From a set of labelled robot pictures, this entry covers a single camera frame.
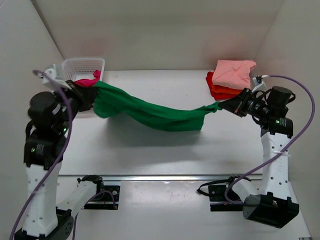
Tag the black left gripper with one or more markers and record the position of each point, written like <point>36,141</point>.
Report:
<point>81,95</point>

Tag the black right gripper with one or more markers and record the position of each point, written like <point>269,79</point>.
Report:
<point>237,105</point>

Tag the red t shirt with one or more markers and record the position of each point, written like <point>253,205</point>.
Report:
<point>227,85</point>

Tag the green t shirt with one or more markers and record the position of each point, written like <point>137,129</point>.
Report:
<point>111,101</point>

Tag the orange t shirt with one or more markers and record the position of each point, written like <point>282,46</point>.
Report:
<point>218,89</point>

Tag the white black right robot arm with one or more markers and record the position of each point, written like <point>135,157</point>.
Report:
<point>270,204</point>

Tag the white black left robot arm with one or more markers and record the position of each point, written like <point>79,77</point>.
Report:
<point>47,136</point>

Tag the magenta t shirt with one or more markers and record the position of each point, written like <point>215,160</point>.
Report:
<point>85,82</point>

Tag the white plastic basket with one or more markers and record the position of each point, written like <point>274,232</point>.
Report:
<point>82,68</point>

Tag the salmon pink folded t shirt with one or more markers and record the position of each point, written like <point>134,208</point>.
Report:
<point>236,66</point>

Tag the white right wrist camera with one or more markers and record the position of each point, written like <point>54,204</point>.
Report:
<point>259,83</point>

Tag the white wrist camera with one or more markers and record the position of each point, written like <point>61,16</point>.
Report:
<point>259,83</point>
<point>57,74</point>

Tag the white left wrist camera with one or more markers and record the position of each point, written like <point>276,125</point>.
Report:
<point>57,74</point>

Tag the aluminium table edge rail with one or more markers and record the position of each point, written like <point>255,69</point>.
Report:
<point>164,177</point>

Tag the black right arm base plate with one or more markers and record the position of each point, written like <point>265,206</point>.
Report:
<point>216,194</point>

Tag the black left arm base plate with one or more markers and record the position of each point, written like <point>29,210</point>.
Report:
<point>108,199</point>

